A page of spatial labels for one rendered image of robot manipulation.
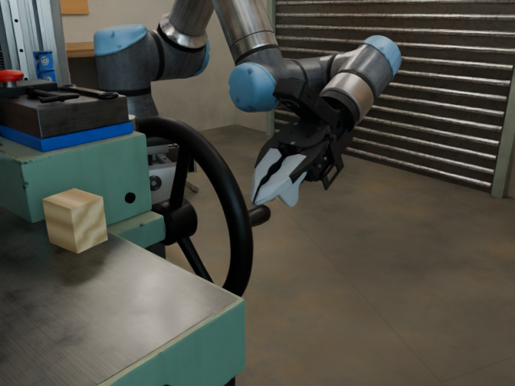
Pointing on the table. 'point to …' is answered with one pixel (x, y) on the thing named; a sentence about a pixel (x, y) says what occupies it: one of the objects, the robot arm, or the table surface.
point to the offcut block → (75, 220)
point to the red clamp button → (11, 75)
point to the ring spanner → (89, 91)
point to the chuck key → (49, 95)
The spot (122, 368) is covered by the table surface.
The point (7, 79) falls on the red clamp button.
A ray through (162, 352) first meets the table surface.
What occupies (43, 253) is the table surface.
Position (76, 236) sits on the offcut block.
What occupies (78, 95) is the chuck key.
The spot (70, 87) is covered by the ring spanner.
